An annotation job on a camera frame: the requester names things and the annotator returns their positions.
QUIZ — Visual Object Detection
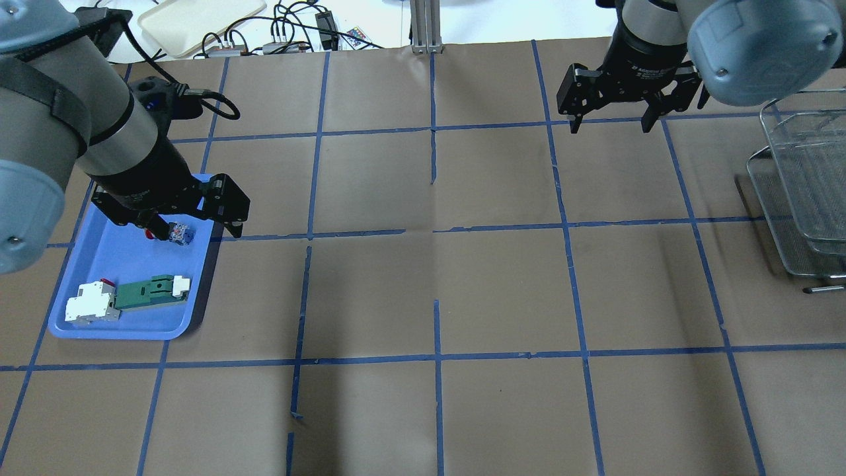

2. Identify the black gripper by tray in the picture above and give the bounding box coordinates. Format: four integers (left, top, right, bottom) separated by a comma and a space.
91, 155, 250, 241

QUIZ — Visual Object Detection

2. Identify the red emergency stop button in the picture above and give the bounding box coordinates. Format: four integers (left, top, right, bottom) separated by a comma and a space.
145, 222, 194, 246

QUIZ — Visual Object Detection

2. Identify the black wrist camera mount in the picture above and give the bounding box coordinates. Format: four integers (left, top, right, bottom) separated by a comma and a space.
129, 76, 241, 133

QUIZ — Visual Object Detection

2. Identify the white plastic tray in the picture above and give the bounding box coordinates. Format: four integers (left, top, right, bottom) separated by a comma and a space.
137, 1, 267, 58

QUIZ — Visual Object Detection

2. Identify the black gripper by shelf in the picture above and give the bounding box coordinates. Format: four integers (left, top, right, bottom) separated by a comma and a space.
558, 26, 702, 134

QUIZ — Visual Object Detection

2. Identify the aluminium profile post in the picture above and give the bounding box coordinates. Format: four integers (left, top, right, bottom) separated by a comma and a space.
410, 0, 444, 55

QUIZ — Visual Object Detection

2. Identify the blue plastic tray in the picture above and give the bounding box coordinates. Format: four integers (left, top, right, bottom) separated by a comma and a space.
46, 204, 223, 340

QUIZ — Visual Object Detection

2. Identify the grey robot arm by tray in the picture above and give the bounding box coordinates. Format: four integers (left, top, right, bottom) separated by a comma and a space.
1, 1, 250, 274

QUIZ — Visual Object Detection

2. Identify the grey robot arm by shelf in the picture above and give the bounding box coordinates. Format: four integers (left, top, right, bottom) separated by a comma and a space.
556, 1, 844, 133

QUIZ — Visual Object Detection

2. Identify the green white terminal block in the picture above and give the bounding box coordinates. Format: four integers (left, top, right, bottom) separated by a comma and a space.
114, 274, 192, 311

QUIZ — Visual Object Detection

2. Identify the white circuit breaker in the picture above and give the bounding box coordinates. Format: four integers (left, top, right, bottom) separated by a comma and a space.
63, 280, 121, 325

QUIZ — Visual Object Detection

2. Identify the wire mesh shelf rack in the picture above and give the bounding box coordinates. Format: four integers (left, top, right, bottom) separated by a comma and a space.
746, 89, 845, 294

